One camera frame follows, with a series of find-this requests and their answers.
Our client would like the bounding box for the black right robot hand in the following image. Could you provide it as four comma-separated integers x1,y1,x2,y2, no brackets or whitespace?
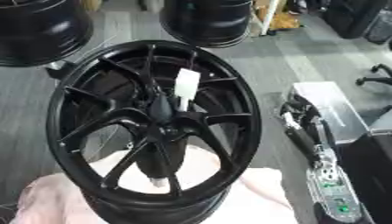
278,94,337,170

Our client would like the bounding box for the white pin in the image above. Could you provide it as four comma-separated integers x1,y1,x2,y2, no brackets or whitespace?
174,67,202,113

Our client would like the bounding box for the black wheel rim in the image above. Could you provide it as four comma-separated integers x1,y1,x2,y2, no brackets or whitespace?
157,0,255,49
0,0,95,67

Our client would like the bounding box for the black spoked wheel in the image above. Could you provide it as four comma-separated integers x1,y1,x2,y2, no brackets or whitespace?
44,39,263,224

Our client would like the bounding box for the black cabinet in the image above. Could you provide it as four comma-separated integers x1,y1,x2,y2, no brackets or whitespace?
335,105,392,224

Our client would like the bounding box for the tan cardboard box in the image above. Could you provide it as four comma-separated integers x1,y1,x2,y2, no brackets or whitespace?
249,0,304,32

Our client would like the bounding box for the black bag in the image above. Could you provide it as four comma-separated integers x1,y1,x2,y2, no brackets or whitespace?
319,0,392,40

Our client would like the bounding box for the pink cloth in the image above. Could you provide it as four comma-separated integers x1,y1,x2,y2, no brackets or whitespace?
7,144,300,224

